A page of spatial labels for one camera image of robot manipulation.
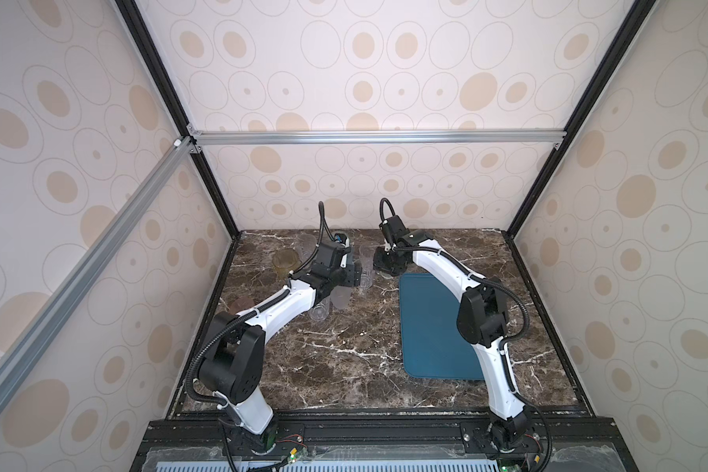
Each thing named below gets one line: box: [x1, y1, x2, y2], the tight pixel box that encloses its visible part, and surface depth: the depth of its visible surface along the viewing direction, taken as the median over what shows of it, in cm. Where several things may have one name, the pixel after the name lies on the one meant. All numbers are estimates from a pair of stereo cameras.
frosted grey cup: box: [329, 285, 354, 310], surface depth 100 cm
